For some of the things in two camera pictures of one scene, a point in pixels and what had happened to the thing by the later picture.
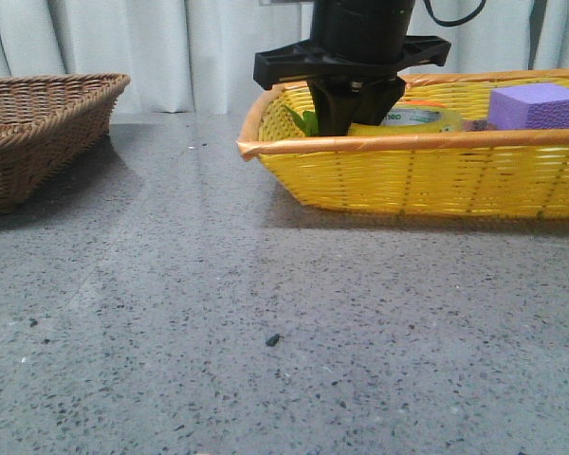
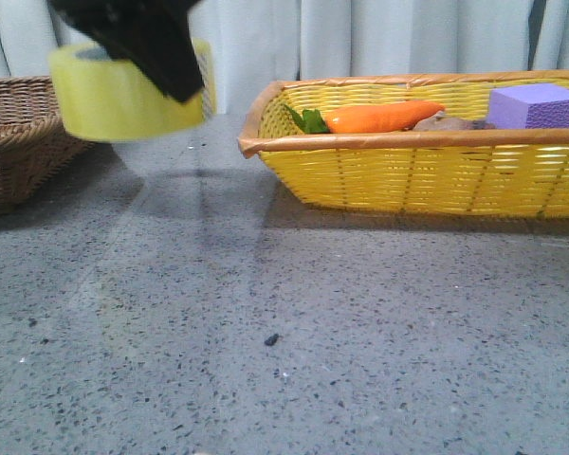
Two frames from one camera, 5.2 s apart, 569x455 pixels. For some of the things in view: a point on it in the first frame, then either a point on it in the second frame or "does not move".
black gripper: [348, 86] -> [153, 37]
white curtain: [198, 56] does not move
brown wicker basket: [36, 128] does not move
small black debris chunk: [271, 341] does not move
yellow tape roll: [413, 119] -> [100, 98]
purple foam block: [538, 105] does not move
